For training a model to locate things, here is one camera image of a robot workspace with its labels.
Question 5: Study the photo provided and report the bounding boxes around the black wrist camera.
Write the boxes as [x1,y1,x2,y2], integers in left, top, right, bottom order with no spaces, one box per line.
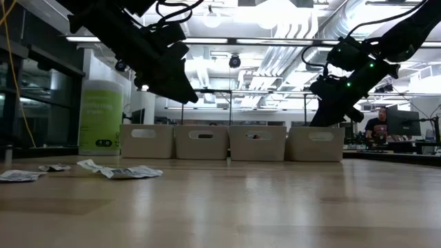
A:
[150,21,187,48]
[309,74,342,101]

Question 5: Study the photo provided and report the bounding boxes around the black ceiling spotlight cluster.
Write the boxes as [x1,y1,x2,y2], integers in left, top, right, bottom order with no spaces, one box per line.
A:
[374,83,395,94]

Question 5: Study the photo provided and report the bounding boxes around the silver ventilation duct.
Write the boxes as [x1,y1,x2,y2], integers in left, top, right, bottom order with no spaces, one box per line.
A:
[256,0,349,79]

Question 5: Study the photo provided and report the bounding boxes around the dark background desk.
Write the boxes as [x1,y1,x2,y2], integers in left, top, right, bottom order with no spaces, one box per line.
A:
[342,138,441,154]

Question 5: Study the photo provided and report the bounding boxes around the yellow cable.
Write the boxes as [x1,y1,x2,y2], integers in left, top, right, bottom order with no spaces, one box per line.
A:
[0,0,37,149]

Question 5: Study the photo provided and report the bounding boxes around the round ceiling lamp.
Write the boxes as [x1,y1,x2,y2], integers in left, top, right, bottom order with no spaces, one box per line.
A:
[202,4,223,29]

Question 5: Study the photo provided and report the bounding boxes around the small dark monitor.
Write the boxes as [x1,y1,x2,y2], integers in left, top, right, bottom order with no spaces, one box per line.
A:
[131,108,147,125]

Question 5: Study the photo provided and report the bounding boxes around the black overhead light bar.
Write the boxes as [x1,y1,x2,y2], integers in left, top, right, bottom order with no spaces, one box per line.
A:
[65,35,441,48]

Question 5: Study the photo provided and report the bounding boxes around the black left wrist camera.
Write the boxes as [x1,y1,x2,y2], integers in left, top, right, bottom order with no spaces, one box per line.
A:
[150,21,187,48]

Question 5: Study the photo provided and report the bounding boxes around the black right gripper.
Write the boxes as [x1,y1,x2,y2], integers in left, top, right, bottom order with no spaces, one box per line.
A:
[309,56,401,127]

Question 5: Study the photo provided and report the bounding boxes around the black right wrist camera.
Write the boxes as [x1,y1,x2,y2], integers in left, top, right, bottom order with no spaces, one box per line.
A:
[309,74,342,101]

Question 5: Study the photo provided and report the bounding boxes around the black computer monitor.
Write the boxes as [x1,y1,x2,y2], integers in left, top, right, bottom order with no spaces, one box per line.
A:
[385,109,422,136]

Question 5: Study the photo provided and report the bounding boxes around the grey plastic bin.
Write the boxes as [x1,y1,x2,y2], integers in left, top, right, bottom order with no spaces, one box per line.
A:
[173,124,229,161]
[284,125,346,163]
[227,125,287,162]
[119,123,175,159]

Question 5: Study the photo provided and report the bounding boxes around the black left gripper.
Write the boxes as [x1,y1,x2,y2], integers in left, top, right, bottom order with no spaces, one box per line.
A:
[133,41,200,104]

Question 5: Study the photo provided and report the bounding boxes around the person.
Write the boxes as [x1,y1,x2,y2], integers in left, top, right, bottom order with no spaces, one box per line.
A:
[364,105,398,144]

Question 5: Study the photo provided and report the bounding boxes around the green striped gauze packet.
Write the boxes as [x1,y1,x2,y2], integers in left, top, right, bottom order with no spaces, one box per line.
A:
[38,163,72,173]
[76,158,108,172]

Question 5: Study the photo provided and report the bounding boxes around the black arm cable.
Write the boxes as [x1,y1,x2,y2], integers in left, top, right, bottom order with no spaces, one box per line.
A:
[300,0,430,70]
[154,0,206,30]

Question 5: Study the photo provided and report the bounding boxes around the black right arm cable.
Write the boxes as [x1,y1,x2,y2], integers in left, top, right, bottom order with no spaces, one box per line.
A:
[300,0,430,70]

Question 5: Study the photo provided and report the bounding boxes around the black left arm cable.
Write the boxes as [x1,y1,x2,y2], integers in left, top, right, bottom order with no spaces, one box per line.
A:
[154,0,206,30]

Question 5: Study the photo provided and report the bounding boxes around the green wipes canister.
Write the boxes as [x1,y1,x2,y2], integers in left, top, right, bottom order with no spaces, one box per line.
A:
[78,79,124,156]

